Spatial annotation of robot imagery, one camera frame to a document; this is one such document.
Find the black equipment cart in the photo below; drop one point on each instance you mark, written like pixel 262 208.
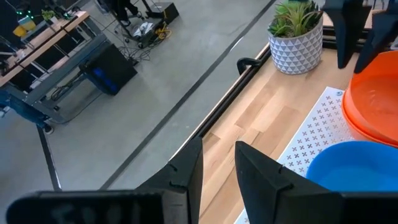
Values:
pixel 155 15

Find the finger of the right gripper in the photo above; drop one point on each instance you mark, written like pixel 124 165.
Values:
pixel 377 34
pixel 346 31

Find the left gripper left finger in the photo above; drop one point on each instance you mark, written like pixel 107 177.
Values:
pixel 183 180

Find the blue plastic mini bowl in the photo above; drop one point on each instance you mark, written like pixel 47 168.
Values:
pixel 357 168

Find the green succulent plant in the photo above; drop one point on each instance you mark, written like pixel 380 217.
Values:
pixel 295 18

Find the white perforated metal plate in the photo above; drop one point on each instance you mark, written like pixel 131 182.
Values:
pixel 314 130

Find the black computer tower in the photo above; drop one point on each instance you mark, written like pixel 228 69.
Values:
pixel 109 68

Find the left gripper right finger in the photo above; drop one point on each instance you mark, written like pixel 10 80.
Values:
pixel 264 189

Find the black aluminium table frame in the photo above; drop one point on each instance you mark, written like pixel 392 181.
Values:
pixel 228 104

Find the white patterned plant pot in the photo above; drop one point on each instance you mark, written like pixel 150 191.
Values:
pixel 295 53

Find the wooden top workbench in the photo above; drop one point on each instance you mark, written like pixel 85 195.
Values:
pixel 43 37

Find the person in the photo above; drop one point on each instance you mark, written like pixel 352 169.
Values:
pixel 124 9

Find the yellow object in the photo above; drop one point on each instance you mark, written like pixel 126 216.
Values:
pixel 20 31

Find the small green desk plant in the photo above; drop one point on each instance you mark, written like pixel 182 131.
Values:
pixel 48 15

